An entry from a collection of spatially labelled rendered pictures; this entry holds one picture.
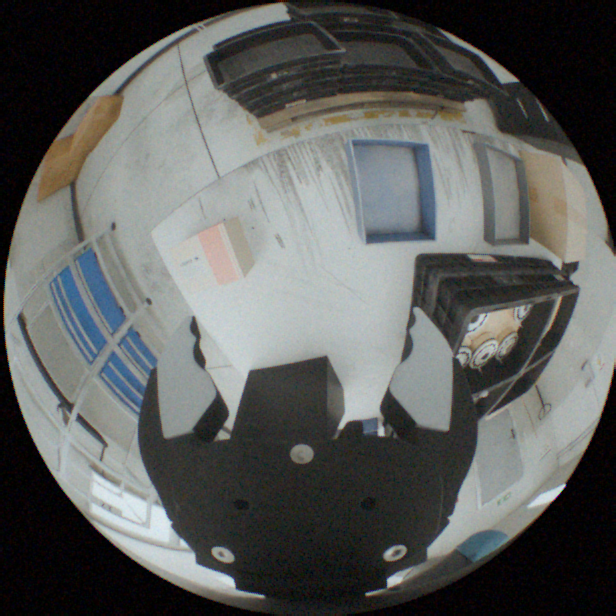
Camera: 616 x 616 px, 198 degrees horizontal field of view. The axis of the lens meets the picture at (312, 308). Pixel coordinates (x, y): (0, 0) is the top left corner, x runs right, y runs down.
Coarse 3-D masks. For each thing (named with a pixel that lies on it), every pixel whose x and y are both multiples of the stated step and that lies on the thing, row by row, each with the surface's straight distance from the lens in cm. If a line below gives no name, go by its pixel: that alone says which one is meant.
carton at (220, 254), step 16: (224, 224) 39; (240, 224) 46; (192, 240) 43; (208, 240) 41; (224, 240) 40; (240, 240) 43; (176, 256) 47; (192, 256) 45; (208, 256) 42; (224, 256) 41; (240, 256) 42; (192, 272) 46; (208, 272) 44; (224, 272) 42; (240, 272) 41; (192, 288) 48; (208, 288) 46
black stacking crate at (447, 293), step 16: (448, 288) 37; (464, 288) 37; (480, 288) 39; (496, 288) 43; (512, 288) 48; (528, 288) 53; (544, 288) 60; (448, 304) 36; (544, 304) 65; (432, 320) 43; (448, 320) 38; (528, 320) 69; (544, 320) 65; (448, 336) 39; (528, 336) 70; (512, 352) 76; (528, 352) 70; (464, 368) 63; (480, 368) 65; (496, 368) 69; (512, 368) 73; (480, 384) 62
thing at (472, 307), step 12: (552, 288) 62; (468, 300) 33; (480, 300) 34; (492, 300) 36; (504, 300) 38; (516, 300) 40; (528, 300) 44; (540, 300) 50; (468, 312) 31; (480, 312) 33; (492, 312) 35; (456, 324) 34; (468, 324) 33; (456, 336) 34; (540, 336) 67; (456, 348) 35; (528, 360) 72
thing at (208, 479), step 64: (256, 448) 6; (320, 448) 6; (384, 448) 6; (192, 512) 6; (256, 512) 6; (320, 512) 5; (384, 512) 6; (256, 576) 6; (320, 576) 6; (384, 576) 6
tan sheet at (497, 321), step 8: (496, 312) 55; (504, 312) 58; (488, 320) 55; (496, 320) 58; (504, 320) 61; (512, 320) 65; (480, 328) 54; (488, 328) 57; (496, 328) 60; (504, 328) 64; (472, 336) 54; (496, 336) 63
